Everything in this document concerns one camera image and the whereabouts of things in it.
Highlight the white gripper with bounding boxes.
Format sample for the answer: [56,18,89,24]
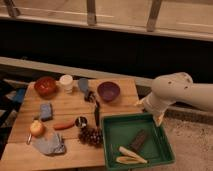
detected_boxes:
[138,93,167,127]

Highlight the red bowl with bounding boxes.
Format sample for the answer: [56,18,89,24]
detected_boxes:
[34,76,57,97]

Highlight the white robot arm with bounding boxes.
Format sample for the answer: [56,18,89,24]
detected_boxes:
[136,72,213,126]

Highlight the green plastic tray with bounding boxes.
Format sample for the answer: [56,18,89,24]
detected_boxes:
[102,113,175,171]

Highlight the purple bowl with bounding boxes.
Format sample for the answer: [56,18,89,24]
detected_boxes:
[97,81,120,102]

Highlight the yellow banana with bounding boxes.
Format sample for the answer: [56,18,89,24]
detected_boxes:
[116,156,139,164]

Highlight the bunch of dark grapes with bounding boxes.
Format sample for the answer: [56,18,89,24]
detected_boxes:
[78,127,103,148]

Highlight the small black round tin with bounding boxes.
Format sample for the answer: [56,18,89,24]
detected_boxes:
[75,116,87,128]

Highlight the white cup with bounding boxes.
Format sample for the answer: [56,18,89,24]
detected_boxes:
[59,75,73,93]

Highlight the orange carrot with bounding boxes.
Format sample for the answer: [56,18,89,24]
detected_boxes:
[53,121,75,130]

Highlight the blue sponge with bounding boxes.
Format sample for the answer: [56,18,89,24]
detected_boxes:
[40,103,53,121]

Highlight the grey-blue cloth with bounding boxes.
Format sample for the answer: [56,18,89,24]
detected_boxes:
[33,133,66,156]

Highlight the small silver utensil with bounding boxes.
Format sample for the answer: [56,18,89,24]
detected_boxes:
[26,133,32,145]

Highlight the black-handled knife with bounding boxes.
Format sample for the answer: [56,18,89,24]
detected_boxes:
[94,101,100,127]

